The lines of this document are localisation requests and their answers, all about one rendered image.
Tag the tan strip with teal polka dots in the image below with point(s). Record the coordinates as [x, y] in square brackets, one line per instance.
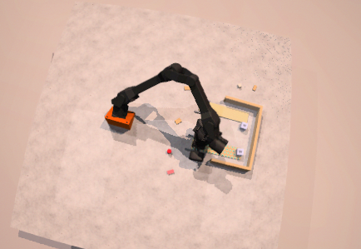
[207, 149]

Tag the tan flat strip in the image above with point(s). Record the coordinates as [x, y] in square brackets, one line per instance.
[218, 108]

